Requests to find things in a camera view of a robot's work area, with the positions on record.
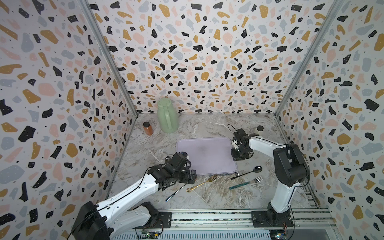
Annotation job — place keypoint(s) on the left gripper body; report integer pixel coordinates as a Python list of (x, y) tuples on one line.
[(181, 177)]

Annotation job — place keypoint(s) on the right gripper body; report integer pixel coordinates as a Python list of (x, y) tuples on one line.
[(243, 153)]

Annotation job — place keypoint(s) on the iridescent rainbow spoon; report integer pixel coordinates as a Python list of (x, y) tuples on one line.
[(172, 195)]

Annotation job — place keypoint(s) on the ornate gold fork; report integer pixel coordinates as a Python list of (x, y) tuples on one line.
[(209, 180)]

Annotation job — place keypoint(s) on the dark black spoon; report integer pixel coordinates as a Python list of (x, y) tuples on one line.
[(256, 169)]

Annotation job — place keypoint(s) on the green handled silver fork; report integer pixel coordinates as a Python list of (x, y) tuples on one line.
[(254, 181)]

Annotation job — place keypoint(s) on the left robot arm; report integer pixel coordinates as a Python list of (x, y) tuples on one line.
[(126, 210)]

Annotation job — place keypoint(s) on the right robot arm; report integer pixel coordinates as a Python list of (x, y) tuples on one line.
[(291, 170)]

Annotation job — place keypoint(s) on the cream bottle black cap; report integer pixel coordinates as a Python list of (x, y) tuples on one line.
[(259, 130)]

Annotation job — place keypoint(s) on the lilac plastic tray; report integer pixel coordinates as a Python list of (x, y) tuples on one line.
[(209, 156)]

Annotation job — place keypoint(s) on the orange bottle black cap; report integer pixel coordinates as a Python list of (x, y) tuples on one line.
[(148, 128)]

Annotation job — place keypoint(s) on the green plastic pitcher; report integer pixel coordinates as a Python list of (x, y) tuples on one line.
[(167, 116)]

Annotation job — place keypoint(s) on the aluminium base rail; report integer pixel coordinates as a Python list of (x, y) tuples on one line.
[(303, 224)]

